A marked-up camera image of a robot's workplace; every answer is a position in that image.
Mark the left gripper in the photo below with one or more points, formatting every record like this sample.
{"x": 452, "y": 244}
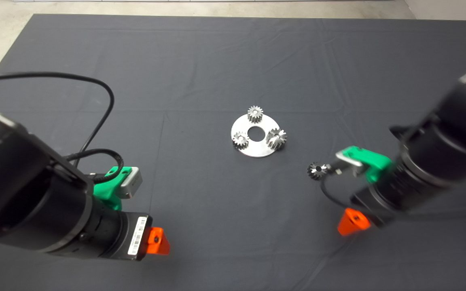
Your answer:
{"x": 126, "y": 236}

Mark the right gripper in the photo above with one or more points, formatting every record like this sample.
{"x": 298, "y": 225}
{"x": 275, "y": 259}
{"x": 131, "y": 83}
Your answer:
{"x": 374, "y": 208}

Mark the small steel gear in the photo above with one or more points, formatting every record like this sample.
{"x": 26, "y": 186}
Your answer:
{"x": 241, "y": 140}
{"x": 317, "y": 170}
{"x": 255, "y": 114}

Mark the large steel gear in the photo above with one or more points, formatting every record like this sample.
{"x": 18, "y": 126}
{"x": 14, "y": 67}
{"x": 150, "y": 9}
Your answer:
{"x": 276, "y": 138}

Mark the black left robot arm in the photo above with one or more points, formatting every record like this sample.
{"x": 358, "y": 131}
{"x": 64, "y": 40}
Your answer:
{"x": 22, "y": 182}

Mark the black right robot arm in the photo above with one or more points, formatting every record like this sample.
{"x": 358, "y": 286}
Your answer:
{"x": 447, "y": 137}

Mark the round metal plate with hole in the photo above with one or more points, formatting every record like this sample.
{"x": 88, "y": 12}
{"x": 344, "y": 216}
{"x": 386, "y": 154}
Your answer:
{"x": 257, "y": 149}

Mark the dark grey table cloth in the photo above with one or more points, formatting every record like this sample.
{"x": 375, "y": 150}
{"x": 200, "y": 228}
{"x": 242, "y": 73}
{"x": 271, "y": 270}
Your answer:
{"x": 217, "y": 60}

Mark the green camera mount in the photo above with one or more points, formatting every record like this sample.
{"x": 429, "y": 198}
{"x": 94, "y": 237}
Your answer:
{"x": 372, "y": 161}
{"x": 107, "y": 193}

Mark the silver camera box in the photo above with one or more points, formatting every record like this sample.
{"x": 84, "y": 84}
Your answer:
{"x": 348, "y": 158}
{"x": 132, "y": 184}

